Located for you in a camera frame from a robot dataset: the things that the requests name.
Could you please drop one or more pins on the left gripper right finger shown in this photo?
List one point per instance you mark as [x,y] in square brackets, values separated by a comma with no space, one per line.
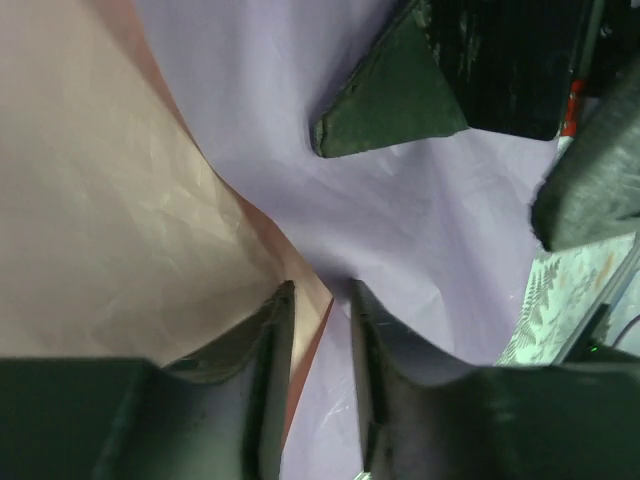
[414,401]

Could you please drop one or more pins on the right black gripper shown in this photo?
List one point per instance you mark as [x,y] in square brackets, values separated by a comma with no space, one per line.
[509,67]

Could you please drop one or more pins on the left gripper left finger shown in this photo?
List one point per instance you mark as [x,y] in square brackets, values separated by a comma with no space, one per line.
[241,382]

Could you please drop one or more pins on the floral patterned table mat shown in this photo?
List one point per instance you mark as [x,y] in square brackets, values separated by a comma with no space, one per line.
[560,291]

